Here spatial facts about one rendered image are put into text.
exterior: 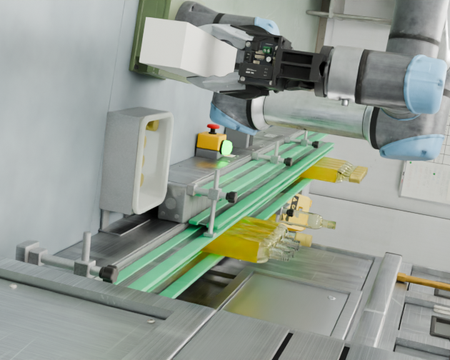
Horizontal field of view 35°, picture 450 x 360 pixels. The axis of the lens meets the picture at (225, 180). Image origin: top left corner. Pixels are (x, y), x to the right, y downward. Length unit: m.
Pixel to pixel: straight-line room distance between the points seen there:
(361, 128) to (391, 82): 0.53
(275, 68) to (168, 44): 0.15
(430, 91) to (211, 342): 0.43
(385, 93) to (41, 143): 0.68
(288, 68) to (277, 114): 0.58
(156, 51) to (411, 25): 0.37
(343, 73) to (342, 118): 0.53
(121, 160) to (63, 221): 0.20
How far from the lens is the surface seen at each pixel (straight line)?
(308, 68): 0.98
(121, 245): 1.57
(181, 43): 0.96
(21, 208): 1.36
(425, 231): 7.81
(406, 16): 1.08
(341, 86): 0.97
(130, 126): 1.57
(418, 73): 0.96
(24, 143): 1.33
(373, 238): 7.87
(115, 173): 1.60
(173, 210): 1.77
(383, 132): 1.45
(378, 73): 0.96
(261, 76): 0.98
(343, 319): 1.81
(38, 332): 0.79
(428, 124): 1.43
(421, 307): 2.15
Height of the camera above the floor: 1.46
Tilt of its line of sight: 16 degrees down
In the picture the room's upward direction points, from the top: 101 degrees clockwise
